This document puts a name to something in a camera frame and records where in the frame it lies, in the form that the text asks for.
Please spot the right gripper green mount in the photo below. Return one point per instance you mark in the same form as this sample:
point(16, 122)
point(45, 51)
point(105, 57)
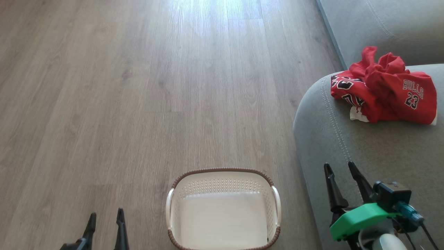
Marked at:
point(360, 217)

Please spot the left gripper green mount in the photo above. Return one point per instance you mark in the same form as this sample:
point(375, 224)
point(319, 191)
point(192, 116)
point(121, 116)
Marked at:
point(74, 246)

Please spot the red basketball jersey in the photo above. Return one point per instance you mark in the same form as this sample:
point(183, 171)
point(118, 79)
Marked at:
point(347, 92)

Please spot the red Bulls jersey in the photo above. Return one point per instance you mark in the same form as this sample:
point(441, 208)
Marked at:
point(399, 93)

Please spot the white basket with brown rim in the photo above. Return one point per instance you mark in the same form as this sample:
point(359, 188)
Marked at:
point(222, 215)

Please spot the grey fabric sofa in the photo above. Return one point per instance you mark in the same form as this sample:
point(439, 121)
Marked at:
point(381, 149)

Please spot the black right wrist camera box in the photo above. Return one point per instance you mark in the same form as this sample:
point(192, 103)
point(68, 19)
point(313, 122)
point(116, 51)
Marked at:
point(393, 196)

